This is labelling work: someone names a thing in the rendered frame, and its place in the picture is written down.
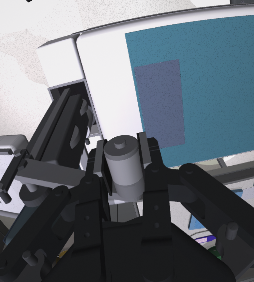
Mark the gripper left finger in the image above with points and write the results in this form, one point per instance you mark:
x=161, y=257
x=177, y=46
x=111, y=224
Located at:
x=86, y=211

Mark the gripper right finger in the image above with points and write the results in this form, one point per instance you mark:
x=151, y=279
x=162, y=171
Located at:
x=156, y=198

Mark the grey cylindrical clamp knob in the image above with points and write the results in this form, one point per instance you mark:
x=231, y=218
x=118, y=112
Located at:
x=124, y=167

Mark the blue flat plate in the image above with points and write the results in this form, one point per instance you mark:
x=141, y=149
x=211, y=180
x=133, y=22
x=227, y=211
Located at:
x=196, y=223

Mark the white dental chair teal cushion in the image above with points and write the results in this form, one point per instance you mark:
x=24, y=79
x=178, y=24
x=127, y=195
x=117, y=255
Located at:
x=206, y=77

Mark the purple flat item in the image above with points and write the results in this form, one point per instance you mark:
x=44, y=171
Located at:
x=206, y=240

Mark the green round item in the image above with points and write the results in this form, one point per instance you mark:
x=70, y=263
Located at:
x=216, y=253

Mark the dark grey box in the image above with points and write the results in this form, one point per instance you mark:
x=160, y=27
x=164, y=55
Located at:
x=250, y=1

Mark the black headrest post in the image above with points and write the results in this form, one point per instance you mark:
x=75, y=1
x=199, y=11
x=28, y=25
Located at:
x=58, y=132

